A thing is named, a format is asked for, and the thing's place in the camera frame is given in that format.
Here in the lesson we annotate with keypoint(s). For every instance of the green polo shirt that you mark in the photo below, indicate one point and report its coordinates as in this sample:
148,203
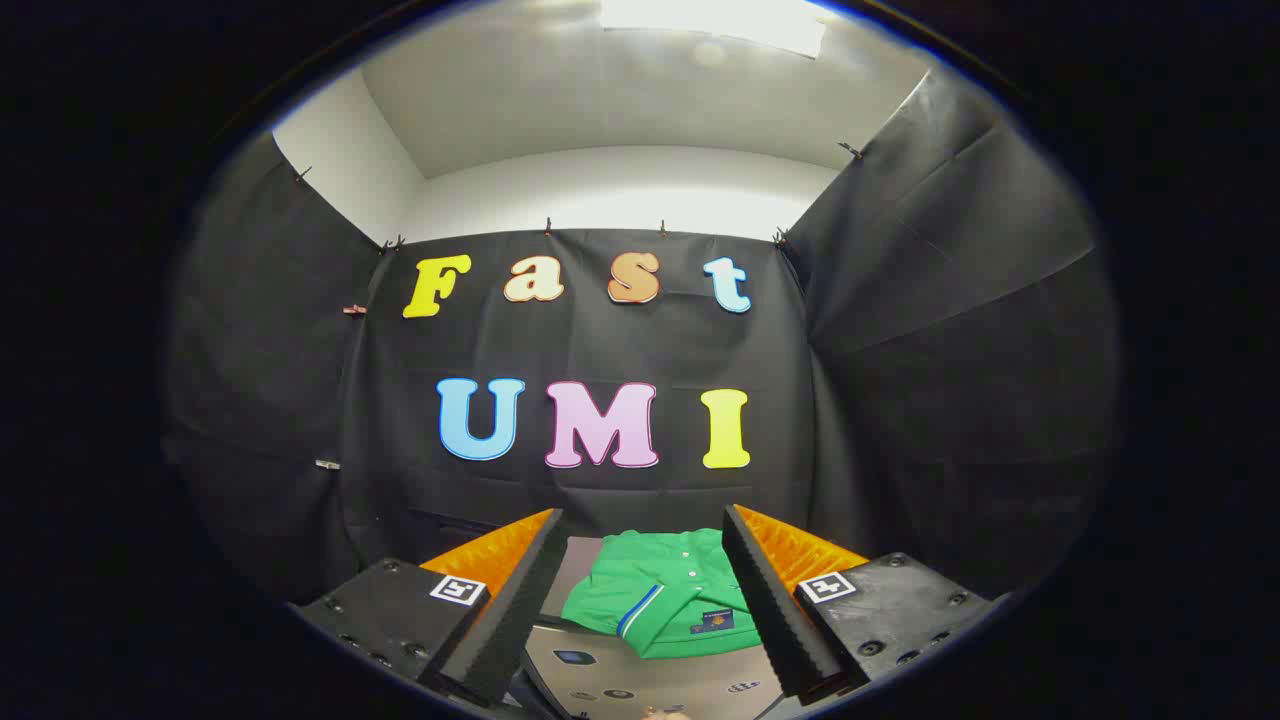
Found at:
660,575

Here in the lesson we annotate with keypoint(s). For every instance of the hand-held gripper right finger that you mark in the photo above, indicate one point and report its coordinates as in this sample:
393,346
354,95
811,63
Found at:
765,610

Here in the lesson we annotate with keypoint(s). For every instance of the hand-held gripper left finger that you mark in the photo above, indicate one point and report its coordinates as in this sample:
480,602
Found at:
520,610

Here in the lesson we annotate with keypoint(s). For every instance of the black backdrop cloth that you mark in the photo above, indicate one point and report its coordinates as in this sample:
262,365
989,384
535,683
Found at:
600,340

